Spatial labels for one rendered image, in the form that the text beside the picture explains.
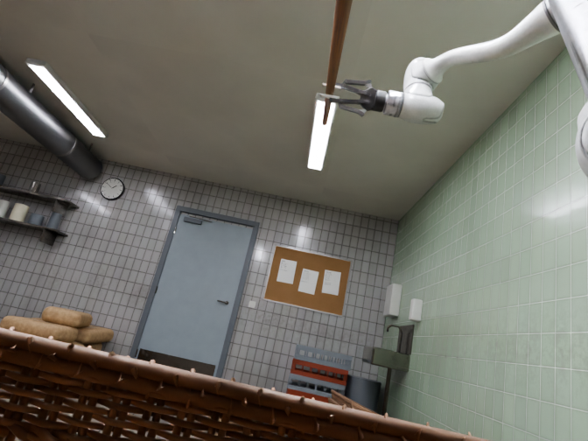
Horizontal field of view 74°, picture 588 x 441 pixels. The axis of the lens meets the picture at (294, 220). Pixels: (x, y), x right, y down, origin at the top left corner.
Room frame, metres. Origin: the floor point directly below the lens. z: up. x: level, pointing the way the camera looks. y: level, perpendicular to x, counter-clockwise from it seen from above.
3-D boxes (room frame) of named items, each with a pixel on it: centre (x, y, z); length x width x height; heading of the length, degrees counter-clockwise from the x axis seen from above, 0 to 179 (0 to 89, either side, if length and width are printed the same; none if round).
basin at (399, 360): (4.00, -1.17, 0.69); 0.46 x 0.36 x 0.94; 178
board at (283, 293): (4.97, -0.34, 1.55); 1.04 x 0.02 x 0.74; 88
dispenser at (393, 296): (4.49, -1.32, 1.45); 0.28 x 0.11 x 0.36; 178
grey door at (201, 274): (5.00, 1.01, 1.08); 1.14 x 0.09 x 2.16; 88
